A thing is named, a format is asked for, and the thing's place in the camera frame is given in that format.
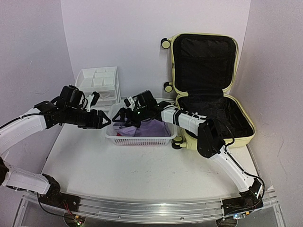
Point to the white plastic drawer organizer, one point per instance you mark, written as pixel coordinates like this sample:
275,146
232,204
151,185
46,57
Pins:
103,80

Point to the pale yellow hard suitcase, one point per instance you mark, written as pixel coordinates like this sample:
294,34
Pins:
203,71

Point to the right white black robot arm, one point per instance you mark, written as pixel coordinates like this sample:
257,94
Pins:
210,145

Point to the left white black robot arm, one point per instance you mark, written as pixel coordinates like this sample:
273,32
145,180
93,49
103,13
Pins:
70,107

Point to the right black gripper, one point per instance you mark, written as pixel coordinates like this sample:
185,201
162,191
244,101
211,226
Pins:
121,112

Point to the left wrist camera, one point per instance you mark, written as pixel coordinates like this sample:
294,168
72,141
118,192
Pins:
91,100

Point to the white perforated plastic basket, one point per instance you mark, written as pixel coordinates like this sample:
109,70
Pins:
136,141

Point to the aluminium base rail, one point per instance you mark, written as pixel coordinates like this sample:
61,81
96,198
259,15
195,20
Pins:
146,211

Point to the purple cloth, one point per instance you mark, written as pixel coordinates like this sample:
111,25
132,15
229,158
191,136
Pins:
150,128

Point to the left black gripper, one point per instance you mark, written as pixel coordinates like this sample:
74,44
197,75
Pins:
96,124

